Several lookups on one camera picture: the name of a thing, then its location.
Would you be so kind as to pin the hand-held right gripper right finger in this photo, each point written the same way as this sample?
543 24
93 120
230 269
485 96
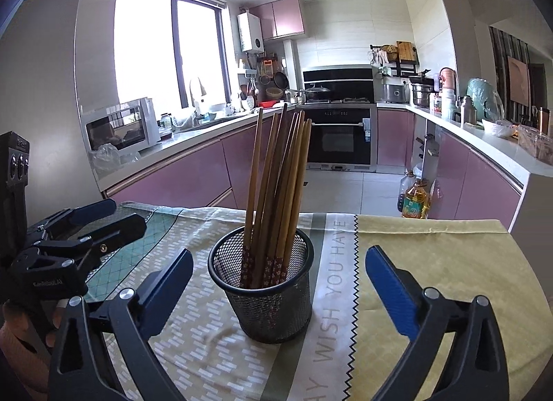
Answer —
389 288

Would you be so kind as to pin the pink wall cabinet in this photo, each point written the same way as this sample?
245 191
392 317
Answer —
281 18

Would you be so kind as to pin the stainless steel pot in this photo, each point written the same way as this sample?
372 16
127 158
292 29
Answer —
422 94

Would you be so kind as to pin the silver rice cooker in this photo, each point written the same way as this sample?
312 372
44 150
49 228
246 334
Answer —
395 93

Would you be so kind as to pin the hanging black frying pan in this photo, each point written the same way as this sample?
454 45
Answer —
281 80

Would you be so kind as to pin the patterned tablecloth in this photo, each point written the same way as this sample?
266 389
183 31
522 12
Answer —
432 262

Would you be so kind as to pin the bundle of wooden chopsticks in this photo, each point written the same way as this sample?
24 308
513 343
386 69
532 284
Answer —
281 211

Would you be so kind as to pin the pink base cabinets open shelf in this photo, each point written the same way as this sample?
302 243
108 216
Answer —
475 185

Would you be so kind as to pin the red bowl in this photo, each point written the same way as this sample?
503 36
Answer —
267 104

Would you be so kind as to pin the kitchen window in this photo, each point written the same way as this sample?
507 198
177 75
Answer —
142 51

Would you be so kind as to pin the black wall rack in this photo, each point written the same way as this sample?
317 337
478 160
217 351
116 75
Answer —
406 68

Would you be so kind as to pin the pink kettle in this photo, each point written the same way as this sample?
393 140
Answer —
448 77

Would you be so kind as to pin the wooden cutting board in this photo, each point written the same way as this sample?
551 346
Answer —
405 52

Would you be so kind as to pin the person's left hand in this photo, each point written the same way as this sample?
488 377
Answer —
58 316

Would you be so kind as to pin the black range hood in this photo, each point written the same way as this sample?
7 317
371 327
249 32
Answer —
345 77

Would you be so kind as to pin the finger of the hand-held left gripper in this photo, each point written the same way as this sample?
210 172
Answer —
95 211
125 228

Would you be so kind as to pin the black built-in oven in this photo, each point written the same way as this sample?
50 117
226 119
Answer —
341 137

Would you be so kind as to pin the clear plastic bag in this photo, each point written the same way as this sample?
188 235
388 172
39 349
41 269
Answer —
106 159

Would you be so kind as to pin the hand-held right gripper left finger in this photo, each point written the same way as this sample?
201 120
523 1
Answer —
168 284

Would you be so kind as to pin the yellow cooking oil bottle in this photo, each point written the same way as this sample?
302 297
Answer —
414 204

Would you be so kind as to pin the white countertop oven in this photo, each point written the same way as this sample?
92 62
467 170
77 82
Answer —
116 131

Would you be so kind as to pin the teal wrapped jar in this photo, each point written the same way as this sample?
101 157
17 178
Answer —
481 96

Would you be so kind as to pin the white gas water heater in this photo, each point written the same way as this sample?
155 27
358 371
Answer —
250 33

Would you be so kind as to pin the black wok with lid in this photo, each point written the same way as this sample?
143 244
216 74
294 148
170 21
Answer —
317 93

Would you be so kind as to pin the person's left forearm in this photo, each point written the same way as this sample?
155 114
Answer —
19 340

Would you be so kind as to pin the pink base cabinets with sink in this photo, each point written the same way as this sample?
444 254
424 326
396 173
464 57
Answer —
185 176

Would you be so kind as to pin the clear plastic basket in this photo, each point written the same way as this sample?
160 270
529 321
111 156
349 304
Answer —
533 141

